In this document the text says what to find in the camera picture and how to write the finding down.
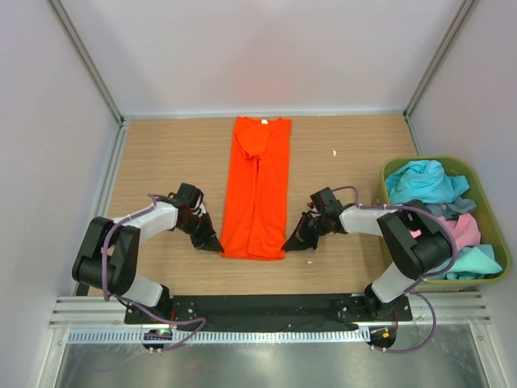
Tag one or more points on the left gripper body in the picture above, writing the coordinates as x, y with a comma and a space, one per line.
193, 224

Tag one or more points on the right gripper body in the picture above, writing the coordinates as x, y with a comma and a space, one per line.
321, 224

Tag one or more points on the orange t-shirt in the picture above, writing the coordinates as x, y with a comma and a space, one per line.
255, 214

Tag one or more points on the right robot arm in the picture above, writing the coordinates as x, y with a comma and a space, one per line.
417, 241

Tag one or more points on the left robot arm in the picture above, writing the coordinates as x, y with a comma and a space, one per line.
107, 258

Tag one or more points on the light blue t-shirt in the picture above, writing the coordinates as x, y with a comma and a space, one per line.
424, 180

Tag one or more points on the grey t-shirt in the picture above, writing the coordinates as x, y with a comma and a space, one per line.
452, 211

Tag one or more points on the pink t-shirt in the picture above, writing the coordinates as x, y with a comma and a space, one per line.
464, 231

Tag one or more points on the turquoise t-shirt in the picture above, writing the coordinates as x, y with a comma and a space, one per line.
472, 263

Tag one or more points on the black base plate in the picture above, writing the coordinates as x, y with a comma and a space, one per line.
286, 313

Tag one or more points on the white slotted cable duct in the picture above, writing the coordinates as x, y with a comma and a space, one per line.
161, 336

